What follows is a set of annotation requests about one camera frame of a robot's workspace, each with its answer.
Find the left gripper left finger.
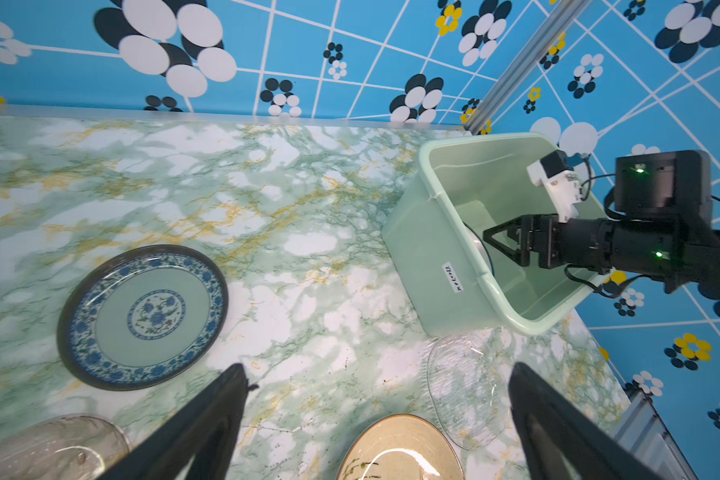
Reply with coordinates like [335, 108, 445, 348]
[101, 363, 258, 479]

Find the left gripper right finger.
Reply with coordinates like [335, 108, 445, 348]
[508, 362, 659, 479]

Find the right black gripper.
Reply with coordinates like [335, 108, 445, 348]
[482, 215, 561, 269]

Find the light green plastic bin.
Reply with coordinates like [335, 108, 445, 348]
[382, 133, 605, 337]

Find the blue patterned small plate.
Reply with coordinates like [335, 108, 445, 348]
[56, 244, 229, 391]

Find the beige bamboo print plate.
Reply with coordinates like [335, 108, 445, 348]
[337, 414, 465, 479]

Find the white plate cloud emblem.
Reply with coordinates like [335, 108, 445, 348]
[464, 223, 495, 274]

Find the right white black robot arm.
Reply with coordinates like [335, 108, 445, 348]
[482, 150, 720, 293]

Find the clear glass plate right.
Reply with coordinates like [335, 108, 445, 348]
[426, 334, 510, 451]

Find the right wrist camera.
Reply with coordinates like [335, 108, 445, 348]
[527, 150, 583, 223]

